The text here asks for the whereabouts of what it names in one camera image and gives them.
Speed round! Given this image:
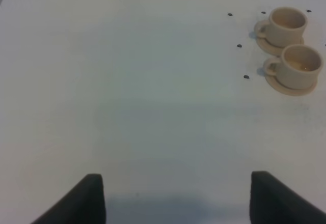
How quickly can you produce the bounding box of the far beige cup saucer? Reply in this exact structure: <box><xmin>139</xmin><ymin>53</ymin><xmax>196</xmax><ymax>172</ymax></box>
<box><xmin>256</xmin><ymin>37</ymin><xmax>304</xmax><ymax>56</ymax></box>

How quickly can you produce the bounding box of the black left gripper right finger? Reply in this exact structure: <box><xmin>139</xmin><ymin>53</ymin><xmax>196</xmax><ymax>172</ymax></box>
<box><xmin>249</xmin><ymin>171</ymin><xmax>325</xmax><ymax>224</ymax></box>

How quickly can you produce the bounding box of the beige cup saucer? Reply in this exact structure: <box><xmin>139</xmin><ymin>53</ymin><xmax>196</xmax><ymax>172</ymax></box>
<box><xmin>256</xmin><ymin>37</ymin><xmax>304</xmax><ymax>56</ymax></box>
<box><xmin>265</xmin><ymin>75</ymin><xmax>318</xmax><ymax>96</ymax></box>

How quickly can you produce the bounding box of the near beige teacup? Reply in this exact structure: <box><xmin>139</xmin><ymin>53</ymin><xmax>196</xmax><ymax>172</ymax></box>
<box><xmin>263</xmin><ymin>44</ymin><xmax>323</xmax><ymax>91</ymax></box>

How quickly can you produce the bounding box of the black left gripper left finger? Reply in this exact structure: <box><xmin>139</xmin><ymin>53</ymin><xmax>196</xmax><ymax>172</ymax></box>
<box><xmin>33</xmin><ymin>174</ymin><xmax>106</xmax><ymax>224</ymax></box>

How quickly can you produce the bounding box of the beige teacup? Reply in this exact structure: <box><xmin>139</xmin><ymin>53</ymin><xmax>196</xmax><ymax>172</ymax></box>
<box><xmin>263</xmin><ymin>44</ymin><xmax>323</xmax><ymax>91</ymax></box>
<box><xmin>254</xmin><ymin>7</ymin><xmax>308</xmax><ymax>48</ymax></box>

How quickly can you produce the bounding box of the far beige teacup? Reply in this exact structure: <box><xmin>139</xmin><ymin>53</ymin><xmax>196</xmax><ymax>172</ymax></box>
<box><xmin>254</xmin><ymin>7</ymin><xmax>308</xmax><ymax>48</ymax></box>

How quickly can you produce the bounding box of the near beige cup saucer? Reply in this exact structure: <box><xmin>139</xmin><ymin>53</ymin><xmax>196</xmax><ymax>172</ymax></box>
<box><xmin>265</xmin><ymin>75</ymin><xmax>318</xmax><ymax>96</ymax></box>

